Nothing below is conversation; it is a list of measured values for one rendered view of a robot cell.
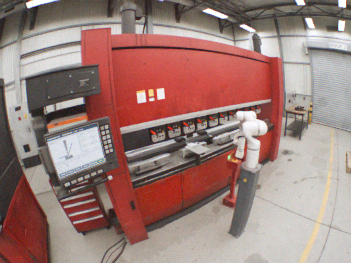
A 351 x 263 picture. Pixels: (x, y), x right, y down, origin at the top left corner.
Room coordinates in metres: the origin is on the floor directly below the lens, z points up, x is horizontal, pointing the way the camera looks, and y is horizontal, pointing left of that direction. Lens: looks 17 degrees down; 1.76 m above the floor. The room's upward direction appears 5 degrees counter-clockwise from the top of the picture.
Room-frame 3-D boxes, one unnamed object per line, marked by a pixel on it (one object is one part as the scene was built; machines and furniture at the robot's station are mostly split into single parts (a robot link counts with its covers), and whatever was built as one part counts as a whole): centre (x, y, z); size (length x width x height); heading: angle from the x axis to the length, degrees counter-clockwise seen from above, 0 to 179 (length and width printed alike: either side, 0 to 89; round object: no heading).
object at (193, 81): (2.19, -0.73, 1.74); 3.00 x 0.08 x 0.80; 120
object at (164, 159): (1.59, 0.31, 0.92); 0.50 x 0.06 x 0.10; 120
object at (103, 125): (0.84, 0.61, 1.42); 0.45 x 0.12 x 0.36; 134
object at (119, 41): (2.19, -0.73, 2.23); 3.00 x 0.10 x 0.14; 120
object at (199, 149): (1.74, -0.24, 1.00); 0.26 x 0.18 x 0.01; 30
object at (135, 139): (2.19, 0.30, 1.12); 1.13 x 0.02 x 0.44; 120
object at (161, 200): (2.16, -0.75, 0.42); 3.00 x 0.21 x 0.83; 120
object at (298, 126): (4.39, -4.49, 0.75); 1.80 x 0.75 x 1.50; 124
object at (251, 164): (1.19, -0.67, 1.09); 0.19 x 0.19 x 0.18
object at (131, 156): (2.33, -0.36, 0.93); 2.30 x 0.14 x 0.10; 120
